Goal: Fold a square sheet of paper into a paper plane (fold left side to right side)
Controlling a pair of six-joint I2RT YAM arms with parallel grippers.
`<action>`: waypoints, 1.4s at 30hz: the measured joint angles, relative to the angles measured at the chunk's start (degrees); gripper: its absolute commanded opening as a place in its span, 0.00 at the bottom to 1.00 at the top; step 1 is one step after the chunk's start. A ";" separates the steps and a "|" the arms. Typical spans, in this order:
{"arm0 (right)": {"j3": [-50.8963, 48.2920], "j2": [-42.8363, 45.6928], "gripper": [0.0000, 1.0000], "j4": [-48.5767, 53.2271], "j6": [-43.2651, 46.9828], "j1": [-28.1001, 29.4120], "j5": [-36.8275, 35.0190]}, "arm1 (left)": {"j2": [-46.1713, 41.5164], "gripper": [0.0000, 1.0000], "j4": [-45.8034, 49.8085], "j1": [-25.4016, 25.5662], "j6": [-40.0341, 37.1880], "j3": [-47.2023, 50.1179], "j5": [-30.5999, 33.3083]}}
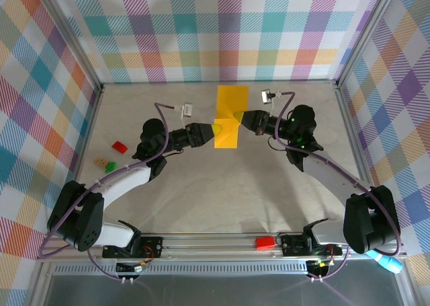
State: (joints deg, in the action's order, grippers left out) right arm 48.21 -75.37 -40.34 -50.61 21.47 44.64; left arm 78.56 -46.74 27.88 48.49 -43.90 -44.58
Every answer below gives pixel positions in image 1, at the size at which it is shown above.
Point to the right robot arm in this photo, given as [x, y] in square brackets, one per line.
[331, 178]

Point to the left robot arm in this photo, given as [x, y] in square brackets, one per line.
[124, 183]

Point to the wide aluminium base rail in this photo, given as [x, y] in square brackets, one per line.
[208, 249]

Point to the grey metal sheet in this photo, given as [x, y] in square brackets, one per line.
[218, 292]

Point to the red rectangular block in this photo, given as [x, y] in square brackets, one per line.
[265, 243]

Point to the thin aluminium table rail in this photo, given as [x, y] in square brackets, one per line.
[168, 81]

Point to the green toy brick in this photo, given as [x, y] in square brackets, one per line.
[111, 167]

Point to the checked fabric panel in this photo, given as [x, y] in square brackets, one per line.
[30, 101]
[218, 27]
[403, 101]

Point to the small red curved block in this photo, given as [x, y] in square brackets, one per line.
[120, 147]

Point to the aluminium corner post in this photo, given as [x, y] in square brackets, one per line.
[79, 43]
[364, 33]

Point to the small wooden block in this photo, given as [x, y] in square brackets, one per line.
[100, 161]

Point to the light blue cylinder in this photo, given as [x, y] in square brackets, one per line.
[389, 264]

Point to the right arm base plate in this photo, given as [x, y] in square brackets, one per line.
[292, 245]

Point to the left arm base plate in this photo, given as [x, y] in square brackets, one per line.
[154, 245]

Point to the aluminium side rail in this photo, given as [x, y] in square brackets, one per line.
[89, 134]
[356, 151]

